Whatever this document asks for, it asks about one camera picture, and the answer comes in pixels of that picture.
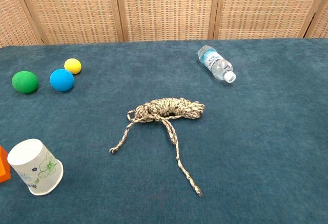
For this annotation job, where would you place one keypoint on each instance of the clear plastic water bottle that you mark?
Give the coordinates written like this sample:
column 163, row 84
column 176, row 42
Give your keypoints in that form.
column 216, row 64

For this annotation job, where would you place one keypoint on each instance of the dark blue table cloth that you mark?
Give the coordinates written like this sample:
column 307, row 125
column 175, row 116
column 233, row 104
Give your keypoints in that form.
column 243, row 144

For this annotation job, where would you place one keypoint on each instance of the woven rattan folding screen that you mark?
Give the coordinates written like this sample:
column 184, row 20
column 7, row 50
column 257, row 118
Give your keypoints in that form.
column 166, row 6

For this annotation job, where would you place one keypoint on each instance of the yellow foam ball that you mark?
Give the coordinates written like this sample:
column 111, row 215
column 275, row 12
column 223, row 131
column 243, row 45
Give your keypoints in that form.
column 73, row 66

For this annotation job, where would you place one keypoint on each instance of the blue foam ball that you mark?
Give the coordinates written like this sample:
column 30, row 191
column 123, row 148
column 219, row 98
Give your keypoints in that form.
column 62, row 80

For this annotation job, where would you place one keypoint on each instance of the green foam ball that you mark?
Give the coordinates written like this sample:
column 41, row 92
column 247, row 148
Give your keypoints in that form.
column 25, row 82

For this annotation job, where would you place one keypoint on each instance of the white floral paper cup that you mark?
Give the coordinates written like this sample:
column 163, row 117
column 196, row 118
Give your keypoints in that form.
column 33, row 166

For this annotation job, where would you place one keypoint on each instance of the orange plastic block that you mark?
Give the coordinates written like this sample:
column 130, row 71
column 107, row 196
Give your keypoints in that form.
column 3, row 166

